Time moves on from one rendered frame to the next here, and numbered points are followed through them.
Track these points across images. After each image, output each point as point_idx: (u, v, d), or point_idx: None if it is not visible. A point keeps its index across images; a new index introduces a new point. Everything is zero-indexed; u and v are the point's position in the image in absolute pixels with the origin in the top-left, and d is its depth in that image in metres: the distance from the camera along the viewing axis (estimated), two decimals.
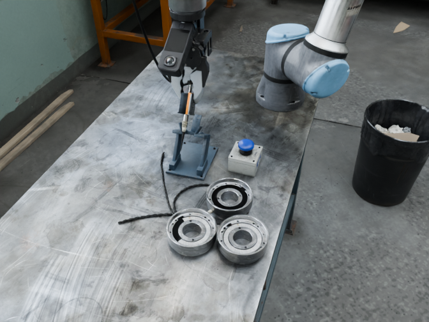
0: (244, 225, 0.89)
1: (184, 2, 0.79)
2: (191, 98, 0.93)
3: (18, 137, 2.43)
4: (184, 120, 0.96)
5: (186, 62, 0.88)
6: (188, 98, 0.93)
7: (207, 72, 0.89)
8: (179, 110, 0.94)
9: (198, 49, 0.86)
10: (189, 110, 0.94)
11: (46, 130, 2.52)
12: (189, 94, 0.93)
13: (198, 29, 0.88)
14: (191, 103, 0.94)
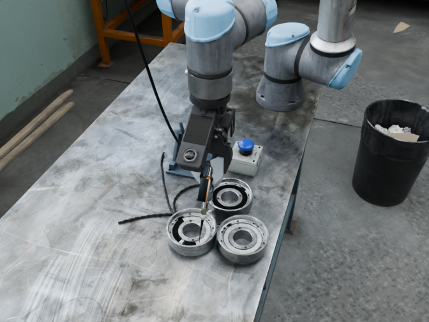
0: (244, 225, 0.89)
1: (207, 90, 0.68)
2: (210, 184, 0.82)
3: (18, 137, 2.43)
4: (203, 207, 0.84)
5: None
6: None
7: (230, 160, 0.77)
8: (198, 198, 0.83)
9: (222, 136, 0.74)
10: (208, 197, 0.82)
11: (46, 130, 2.52)
12: (209, 180, 0.82)
13: (220, 111, 0.77)
14: (209, 190, 0.82)
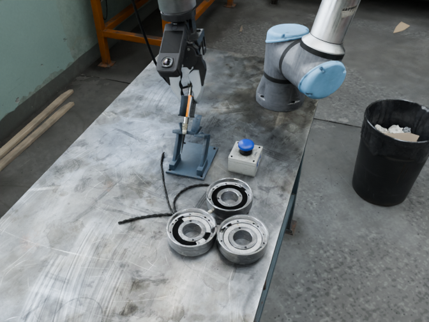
0: (244, 225, 0.89)
1: (174, 3, 0.81)
2: (191, 101, 0.94)
3: (18, 137, 2.43)
4: (184, 122, 0.96)
5: (183, 63, 0.89)
6: (188, 101, 0.94)
7: (204, 70, 0.90)
8: (179, 113, 0.95)
9: (193, 48, 0.87)
10: (189, 112, 0.95)
11: (46, 130, 2.52)
12: (189, 97, 0.94)
13: (190, 29, 0.90)
14: (191, 106, 0.95)
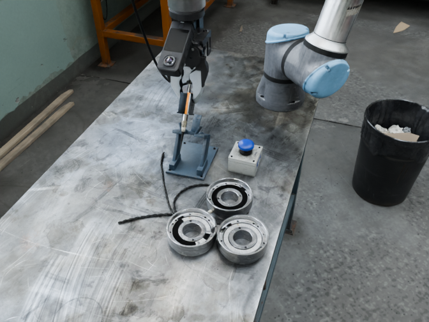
0: (244, 225, 0.89)
1: (183, 2, 0.79)
2: (190, 98, 0.93)
3: (18, 137, 2.43)
4: (183, 119, 0.95)
5: (186, 62, 0.88)
6: (187, 98, 0.93)
7: (206, 72, 0.89)
8: (178, 110, 0.94)
9: (198, 49, 0.86)
10: (189, 110, 0.94)
11: (46, 130, 2.52)
12: (189, 94, 0.93)
13: (197, 29, 0.88)
14: (190, 103, 0.94)
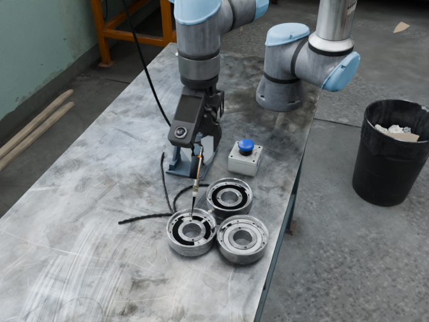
0: (244, 225, 0.89)
1: (196, 71, 0.73)
2: (201, 162, 0.87)
3: (18, 137, 2.43)
4: (195, 184, 0.89)
5: None
6: None
7: (219, 138, 0.82)
8: (189, 176, 0.88)
9: (211, 115, 0.79)
10: (199, 174, 0.87)
11: (46, 130, 2.52)
12: (199, 158, 0.87)
13: (210, 92, 0.82)
14: (200, 167, 0.87)
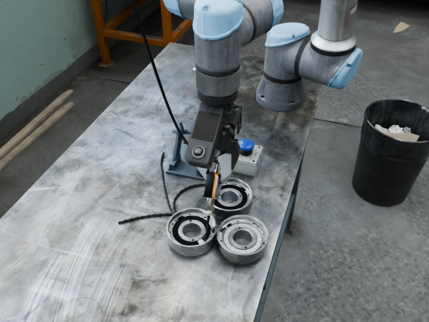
0: (244, 225, 0.89)
1: (216, 87, 0.69)
2: (218, 181, 0.83)
3: (18, 137, 2.43)
4: (209, 203, 0.85)
5: None
6: (214, 181, 0.83)
7: (237, 156, 0.78)
8: (204, 194, 0.84)
9: (229, 133, 0.75)
10: (216, 193, 0.83)
11: (46, 130, 2.52)
12: (216, 177, 0.83)
13: (228, 108, 0.78)
14: (218, 186, 0.83)
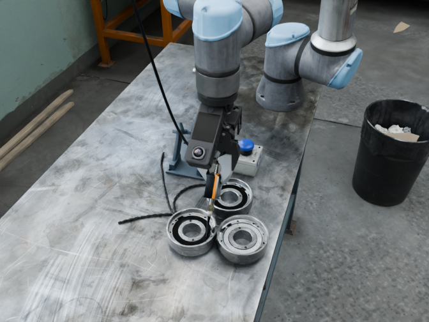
0: (244, 225, 0.89)
1: (215, 88, 0.69)
2: (218, 181, 0.83)
3: (18, 137, 2.43)
4: (209, 204, 0.85)
5: None
6: (215, 181, 0.83)
7: (237, 156, 0.78)
8: (204, 195, 0.84)
9: (229, 133, 0.75)
10: (216, 193, 0.83)
11: (46, 130, 2.52)
12: (217, 177, 0.83)
13: (228, 108, 0.78)
14: (218, 186, 0.83)
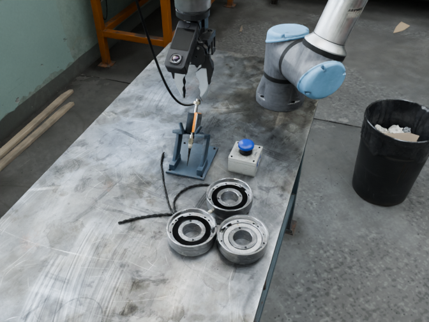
0: (244, 225, 0.89)
1: (189, 3, 0.83)
2: (197, 117, 1.01)
3: (18, 137, 2.43)
4: (190, 137, 1.03)
5: (191, 61, 0.92)
6: (195, 117, 1.01)
7: (211, 69, 0.92)
8: (186, 129, 1.02)
9: (203, 48, 0.90)
10: (196, 128, 1.02)
11: (46, 130, 2.52)
12: (196, 114, 1.01)
13: (202, 29, 0.92)
14: (197, 122, 1.02)
